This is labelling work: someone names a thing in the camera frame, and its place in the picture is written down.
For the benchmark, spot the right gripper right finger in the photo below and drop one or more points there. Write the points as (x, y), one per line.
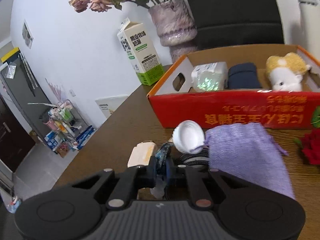
(170, 169)

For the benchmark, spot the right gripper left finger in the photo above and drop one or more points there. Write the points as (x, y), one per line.
(151, 172)

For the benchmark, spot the navy blue cloth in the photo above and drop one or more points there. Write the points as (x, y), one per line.
(243, 76)

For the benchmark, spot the white plush toy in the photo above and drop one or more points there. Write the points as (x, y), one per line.
(286, 73)

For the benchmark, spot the purple flower vase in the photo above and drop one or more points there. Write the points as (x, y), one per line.
(175, 27)

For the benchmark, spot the blue patterned small item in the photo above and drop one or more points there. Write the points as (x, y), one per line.
(161, 179)

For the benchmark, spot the grey refrigerator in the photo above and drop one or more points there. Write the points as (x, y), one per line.
(27, 95)

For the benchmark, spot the purple knitted cloth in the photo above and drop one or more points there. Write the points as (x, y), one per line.
(249, 152)

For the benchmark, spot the white thermos bottle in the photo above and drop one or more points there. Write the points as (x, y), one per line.
(309, 14)

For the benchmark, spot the wire storage rack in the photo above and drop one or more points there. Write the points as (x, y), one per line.
(68, 131)

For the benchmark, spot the white jar lid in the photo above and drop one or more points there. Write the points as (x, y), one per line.
(188, 137)

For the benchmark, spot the black paper bag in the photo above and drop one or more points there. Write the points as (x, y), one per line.
(222, 23)

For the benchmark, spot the wrapped tissue pack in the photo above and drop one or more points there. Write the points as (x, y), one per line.
(210, 77)

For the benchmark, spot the red cardboard box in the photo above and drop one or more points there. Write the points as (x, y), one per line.
(173, 99)

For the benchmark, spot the red artificial rose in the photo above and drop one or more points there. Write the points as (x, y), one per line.
(309, 147)

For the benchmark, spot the cream toy bread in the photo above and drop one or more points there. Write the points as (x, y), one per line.
(142, 153)

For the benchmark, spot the green white milk carton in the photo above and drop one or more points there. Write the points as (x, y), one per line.
(140, 51)

